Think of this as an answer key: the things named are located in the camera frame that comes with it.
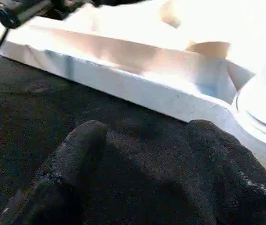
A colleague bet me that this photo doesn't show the black work mat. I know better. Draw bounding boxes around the black work mat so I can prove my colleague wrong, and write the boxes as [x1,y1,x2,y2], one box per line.
[0,49,266,225]

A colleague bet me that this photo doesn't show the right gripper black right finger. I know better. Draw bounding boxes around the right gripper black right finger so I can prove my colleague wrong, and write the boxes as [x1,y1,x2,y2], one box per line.
[185,120,266,225]

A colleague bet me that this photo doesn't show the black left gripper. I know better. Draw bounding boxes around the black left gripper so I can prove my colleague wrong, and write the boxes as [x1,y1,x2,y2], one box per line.
[0,0,96,29]

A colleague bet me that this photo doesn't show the white plastic table top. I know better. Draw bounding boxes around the white plastic table top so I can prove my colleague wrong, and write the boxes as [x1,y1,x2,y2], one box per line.
[0,0,266,177]

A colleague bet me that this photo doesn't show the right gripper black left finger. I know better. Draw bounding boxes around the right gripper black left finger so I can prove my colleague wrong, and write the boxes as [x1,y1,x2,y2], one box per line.
[0,120,108,225]

